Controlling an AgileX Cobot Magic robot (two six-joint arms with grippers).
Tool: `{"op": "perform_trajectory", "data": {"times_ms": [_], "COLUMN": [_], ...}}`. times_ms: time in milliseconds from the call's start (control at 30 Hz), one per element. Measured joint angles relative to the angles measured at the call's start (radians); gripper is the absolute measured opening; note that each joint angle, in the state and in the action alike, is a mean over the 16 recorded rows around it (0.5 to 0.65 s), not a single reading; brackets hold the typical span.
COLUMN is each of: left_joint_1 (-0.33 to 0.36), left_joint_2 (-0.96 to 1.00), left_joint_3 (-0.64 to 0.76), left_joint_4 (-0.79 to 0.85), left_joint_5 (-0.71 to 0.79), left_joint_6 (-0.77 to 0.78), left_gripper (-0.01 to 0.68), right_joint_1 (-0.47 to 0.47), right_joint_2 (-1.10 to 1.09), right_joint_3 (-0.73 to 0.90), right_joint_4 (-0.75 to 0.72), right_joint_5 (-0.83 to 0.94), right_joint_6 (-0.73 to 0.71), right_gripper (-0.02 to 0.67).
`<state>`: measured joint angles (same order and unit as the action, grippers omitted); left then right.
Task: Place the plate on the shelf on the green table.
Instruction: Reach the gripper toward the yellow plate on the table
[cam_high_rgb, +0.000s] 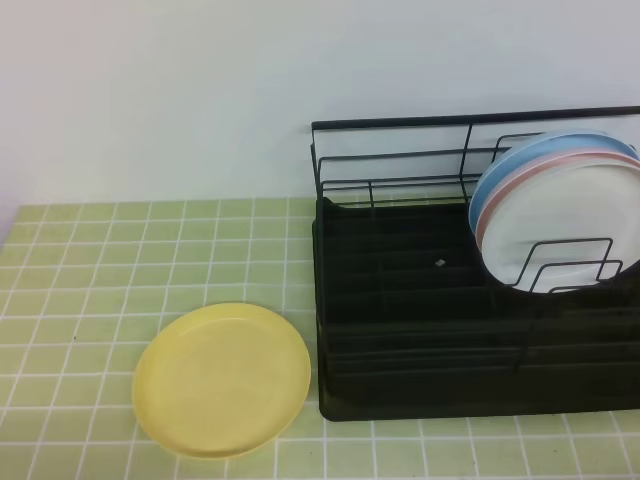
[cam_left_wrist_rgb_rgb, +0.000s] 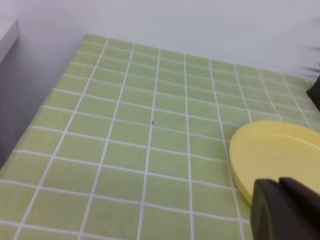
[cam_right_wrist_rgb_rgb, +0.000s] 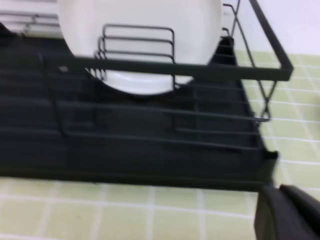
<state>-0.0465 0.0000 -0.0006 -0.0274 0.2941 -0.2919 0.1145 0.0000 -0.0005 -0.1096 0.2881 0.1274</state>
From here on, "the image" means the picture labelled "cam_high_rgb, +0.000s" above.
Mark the yellow plastic plate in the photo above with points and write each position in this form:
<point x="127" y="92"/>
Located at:
<point x="221" y="381"/>

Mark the blue plate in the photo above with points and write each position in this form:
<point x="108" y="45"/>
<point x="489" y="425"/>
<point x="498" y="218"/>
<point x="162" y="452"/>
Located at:
<point x="538" y="146"/>

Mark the white plate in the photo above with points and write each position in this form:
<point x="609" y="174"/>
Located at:
<point x="565" y="229"/>

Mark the pink plate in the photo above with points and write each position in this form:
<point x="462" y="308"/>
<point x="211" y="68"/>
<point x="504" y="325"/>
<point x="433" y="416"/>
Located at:
<point x="531" y="168"/>

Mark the black wire dish rack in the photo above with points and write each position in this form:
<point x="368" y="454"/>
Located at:
<point x="399" y="337"/>

